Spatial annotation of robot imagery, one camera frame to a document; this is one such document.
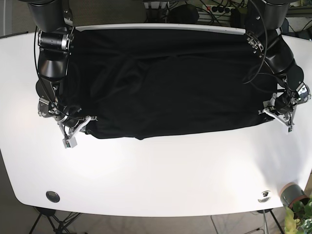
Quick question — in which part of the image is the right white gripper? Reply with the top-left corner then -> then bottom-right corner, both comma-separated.
57,116 -> 98,149

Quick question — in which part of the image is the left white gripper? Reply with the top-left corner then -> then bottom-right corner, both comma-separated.
258,92 -> 299,134

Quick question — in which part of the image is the black T-shirt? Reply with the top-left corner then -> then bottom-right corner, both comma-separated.
62,29 -> 277,140

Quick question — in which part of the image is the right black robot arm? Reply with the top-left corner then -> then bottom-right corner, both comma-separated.
26,0 -> 97,148

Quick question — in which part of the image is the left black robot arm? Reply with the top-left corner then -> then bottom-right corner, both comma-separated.
243,0 -> 311,133

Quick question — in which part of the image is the black table grommet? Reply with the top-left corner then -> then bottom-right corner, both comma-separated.
46,191 -> 60,203

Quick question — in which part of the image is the grey plant pot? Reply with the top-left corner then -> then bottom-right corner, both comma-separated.
279,182 -> 309,209

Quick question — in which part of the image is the silver table grommet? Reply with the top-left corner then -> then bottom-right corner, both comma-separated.
257,191 -> 272,203

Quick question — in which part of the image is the green potted plant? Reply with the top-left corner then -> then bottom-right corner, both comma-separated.
284,197 -> 312,234

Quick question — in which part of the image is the white power strip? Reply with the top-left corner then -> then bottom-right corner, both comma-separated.
202,5 -> 235,14

